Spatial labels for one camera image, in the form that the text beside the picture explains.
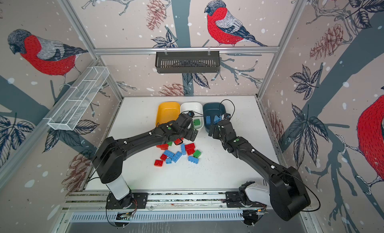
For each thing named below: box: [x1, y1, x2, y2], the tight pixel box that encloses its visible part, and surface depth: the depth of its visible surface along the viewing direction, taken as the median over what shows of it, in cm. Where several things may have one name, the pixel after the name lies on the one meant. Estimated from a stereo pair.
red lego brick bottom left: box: [154, 159, 164, 167], surface depth 87 cm
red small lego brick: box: [160, 153, 168, 161], surface depth 90 cm
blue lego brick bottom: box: [188, 155, 200, 164], surface depth 88 cm
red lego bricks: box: [185, 143, 196, 156], surface depth 92 cm
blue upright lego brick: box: [180, 143, 186, 155], surface depth 91 cm
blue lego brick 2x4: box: [206, 115, 211, 125], surface depth 106 cm
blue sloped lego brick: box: [213, 115, 222, 124], surface depth 106 cm
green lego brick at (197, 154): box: [193, 149, 202, 159], surface depth 90 cm
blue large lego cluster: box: [163, 150, 183, 164], surface depth 90 cm
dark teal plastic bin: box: [203, 102, 226, 133], surface depth 107 cm
